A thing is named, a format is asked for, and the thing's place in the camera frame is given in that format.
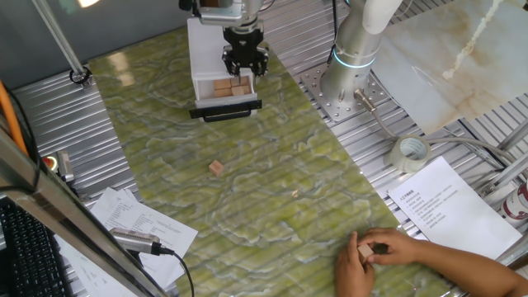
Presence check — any orange cable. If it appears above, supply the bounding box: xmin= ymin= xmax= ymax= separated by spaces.
xmin=0 ymin=80 xmax=30 ymax=158

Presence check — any grey wrist mount block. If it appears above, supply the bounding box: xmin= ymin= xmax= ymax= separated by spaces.
xmin=197 ymin=3 xmax=244 ymax=26

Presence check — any person's left hand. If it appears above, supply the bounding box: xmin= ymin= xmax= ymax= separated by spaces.
xmin=333 ymin=230 xmax=375 ymax=297

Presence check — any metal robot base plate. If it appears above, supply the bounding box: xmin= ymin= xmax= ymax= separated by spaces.
xmin=295 ymin=61 xmax=393 ymax=123

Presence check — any drawer with black handle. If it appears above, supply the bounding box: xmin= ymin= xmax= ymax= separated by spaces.
xmin=189 ymin=75 xmax=263 ymax=124

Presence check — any printed paper sheet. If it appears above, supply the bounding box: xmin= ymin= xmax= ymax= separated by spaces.
xmin=53 ymin=234 xmax=139 ymax=297
xmin=88 ymin=187 xmax=199 ymax=290

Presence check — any silver finned camera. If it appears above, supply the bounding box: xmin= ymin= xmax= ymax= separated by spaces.
xmin=109 ymin=227 xmax=162 ymax=255

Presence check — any grey cable with metal connector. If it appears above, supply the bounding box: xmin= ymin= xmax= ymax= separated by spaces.
xmin=353 ymin=88 xmax=528 ymax=166

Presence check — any clear tape roll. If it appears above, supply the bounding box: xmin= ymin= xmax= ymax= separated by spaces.
xmin=389 ymin=134 xmax=432 ymax=174

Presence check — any aluminium frame bar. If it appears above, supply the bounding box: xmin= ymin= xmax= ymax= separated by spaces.
xmin=494 ymin=237 xmax=528 ymax=271
xmin=497 ymin=119 xmax=528 ymax=152
xmin=480 ymin=152 xmax=528 ymax=197
xmin=0 ymin=123 xmax=168 ymax=297

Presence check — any white instruction sheet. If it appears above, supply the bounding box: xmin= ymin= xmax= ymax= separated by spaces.
xmin=387 ymin=155 xmax=524 ymax=261

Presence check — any red and white can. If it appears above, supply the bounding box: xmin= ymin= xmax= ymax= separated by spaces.
xmin=501 ymin=181 xmax=528 ymax=227

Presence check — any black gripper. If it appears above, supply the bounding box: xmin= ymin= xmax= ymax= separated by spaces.
xmin=221 ymin=26 xmax=270 ymax=83

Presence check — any white drawer cabinet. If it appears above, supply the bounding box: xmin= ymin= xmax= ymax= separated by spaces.
xmin=186 ymin=16 xmax=259 ymax=123

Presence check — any emergency stop button box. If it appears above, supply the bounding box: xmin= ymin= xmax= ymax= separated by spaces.
xmin=40 ymin=150 xmax=75 ymax=182

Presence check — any person's right forearm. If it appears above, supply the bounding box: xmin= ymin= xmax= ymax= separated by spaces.
xmin=420 ymin=238 xmax=528 ymax=297

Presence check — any aluminium pole with base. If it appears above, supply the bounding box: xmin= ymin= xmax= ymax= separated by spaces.
xmin=31 ymin=0 xmax=95 ymax=91

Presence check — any person's right hand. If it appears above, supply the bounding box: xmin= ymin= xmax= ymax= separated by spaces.
xmin=357 ymin=227 xmax=430 ymax=266

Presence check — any black camera cable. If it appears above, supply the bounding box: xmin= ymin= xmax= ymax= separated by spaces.
xmin=152 ymin=243 xmax=196 ymax=297

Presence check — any black keyboard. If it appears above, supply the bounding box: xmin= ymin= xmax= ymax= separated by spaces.
xmin=0 ymin=196 xmax=73 ymax=297

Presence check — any beige marble board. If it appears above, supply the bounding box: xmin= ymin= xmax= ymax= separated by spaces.
xmin=370 ymin=0 xmax=528 ymax=135

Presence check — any green marble pattern mat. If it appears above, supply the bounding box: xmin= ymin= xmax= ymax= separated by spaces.
xmin=88 ymin=26 xmax=450 ymax=297

